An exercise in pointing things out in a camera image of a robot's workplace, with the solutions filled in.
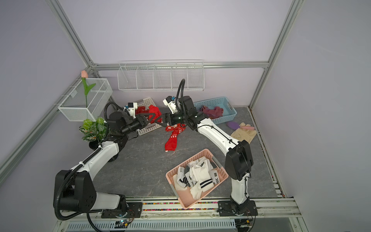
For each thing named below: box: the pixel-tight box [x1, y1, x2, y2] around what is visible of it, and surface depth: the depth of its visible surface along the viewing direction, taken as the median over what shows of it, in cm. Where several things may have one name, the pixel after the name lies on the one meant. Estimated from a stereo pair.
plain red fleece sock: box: [135, 104, 163, 124], surface depth 79 cm
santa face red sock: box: [164, 123, 186, 153], surface depth 101 cm
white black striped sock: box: [188, 157, 215, 201], surface depth 80 cm
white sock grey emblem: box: [208, 169, 221, 185], surface depth 85 cm
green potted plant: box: [79, 116, 110, 150], surface depth 78 cm
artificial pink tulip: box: [81, 70, 97, 108], surface depth 85 cm
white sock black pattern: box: [176, 166, 191, 189], surface depth 79 cm
